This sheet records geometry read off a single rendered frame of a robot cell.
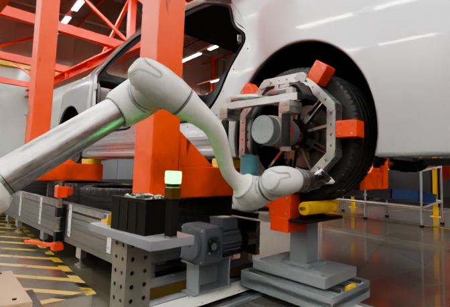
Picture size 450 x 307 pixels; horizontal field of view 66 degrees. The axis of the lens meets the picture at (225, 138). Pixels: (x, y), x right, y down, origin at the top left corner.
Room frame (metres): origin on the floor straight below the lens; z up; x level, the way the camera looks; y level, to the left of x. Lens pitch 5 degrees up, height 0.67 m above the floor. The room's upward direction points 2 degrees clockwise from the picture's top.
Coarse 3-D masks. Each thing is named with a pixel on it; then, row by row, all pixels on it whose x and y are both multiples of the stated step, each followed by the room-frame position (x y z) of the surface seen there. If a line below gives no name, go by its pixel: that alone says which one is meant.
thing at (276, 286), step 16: (256, 272) 1.79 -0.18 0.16; (256, 288) 1.72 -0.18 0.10; (272, 288) 1.66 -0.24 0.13; (288, 288) 1.59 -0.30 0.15; (304, 288) 1.59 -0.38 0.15; (320, 288) 1.55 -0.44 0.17; (336, 288) 1.52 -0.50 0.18; (352, 288) 1.57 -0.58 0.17; (368, 288) 1.68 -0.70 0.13; (304, 304) 1.53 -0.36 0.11; (320, 304) 1.48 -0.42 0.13; (336, 304) 1.46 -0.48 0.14; (352, 304) 1.56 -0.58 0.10
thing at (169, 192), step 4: (168, 188) 1.10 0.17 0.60; (172, 188) 1.09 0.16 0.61; (176, 188) 1.10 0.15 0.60; (180, 188) 1.11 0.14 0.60; (168, 192) 1.10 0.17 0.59; (172, 192) 1.09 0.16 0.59; (176, 192) 1.10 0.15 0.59; (180, 192) 1.12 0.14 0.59; (164, 196) 1.12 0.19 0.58; (168, 196) 1.10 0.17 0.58; (172, 196) 1.09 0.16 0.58; (176, 196) 1.10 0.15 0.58; (180, 196) 1.12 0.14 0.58
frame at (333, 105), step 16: (272, 80) 1.65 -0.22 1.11; (288, 80) 1.58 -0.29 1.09; (304, 80) 1.51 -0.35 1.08; (320, 96) 1.46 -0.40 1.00; (256, 112) 1.79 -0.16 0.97; (336, 112) 1.42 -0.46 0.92; (240, 128) 1.79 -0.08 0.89; (240, 144) 1.79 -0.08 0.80; (336, 144) 1.42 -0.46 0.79; (320, 160) 1.46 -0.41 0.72; (336, 160) 1.45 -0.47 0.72
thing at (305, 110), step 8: (304, 112) 1.75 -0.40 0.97; (320, 112) 1.68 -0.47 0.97; (312, 120) 1.71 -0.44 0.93; (320, 120) 1.68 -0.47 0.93; (320, 136) 1.68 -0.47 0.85; (288, 152) 1.82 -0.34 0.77; (312, 152) 1.71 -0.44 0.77; (320, 152) 1.68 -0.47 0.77; (288, 160) 1.82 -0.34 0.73; (304, 160) 1.75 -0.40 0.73; (312, 160) 1.71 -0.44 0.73
